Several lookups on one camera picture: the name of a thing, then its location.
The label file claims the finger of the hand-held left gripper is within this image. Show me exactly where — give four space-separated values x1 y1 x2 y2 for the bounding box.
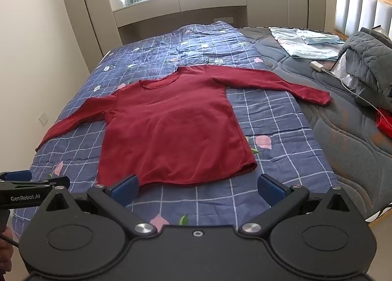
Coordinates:
0 170 33 182

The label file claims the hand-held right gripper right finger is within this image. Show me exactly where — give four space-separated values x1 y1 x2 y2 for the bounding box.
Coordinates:
237 173 357 235

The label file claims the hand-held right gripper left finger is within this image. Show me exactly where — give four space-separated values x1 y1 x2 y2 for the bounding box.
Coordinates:
40 174 157 235

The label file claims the red long-sleeved shirt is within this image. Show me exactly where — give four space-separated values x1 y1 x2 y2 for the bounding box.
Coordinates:
35 65 332 186

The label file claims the person's left hand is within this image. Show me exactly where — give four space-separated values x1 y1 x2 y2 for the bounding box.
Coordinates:
0 228 13 273

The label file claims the blue checked floral quilt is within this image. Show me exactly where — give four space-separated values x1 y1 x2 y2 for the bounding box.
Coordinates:
12 21 339 237

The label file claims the grey quilted mattress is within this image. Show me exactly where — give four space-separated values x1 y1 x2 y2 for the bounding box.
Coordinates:
239 25 392 220

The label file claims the red cloth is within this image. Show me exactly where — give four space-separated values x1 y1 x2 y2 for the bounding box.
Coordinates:
376 109 392 138

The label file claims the silver foil bag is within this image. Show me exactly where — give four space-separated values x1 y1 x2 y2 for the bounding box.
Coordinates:
331 50 363 90

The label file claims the pale blue sheet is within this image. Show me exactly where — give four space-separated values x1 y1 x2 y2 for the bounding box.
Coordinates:
269 27 345 61

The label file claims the light blue folded cloth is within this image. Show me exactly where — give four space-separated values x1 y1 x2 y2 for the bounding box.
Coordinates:
295 29 346 46

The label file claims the grey quilted blanket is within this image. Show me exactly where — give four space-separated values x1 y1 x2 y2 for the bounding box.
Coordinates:
341 27 392 110

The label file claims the padded grey headboard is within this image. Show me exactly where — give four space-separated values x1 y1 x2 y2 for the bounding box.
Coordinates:
332 0 392 41

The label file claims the black cable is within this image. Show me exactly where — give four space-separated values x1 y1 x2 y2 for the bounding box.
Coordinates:
0 232 19 248

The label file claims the wooden bed frame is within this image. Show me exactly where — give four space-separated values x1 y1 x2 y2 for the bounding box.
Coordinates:
367 203 392 229

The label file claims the white cable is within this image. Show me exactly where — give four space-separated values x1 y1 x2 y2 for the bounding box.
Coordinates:
325 68 392 122

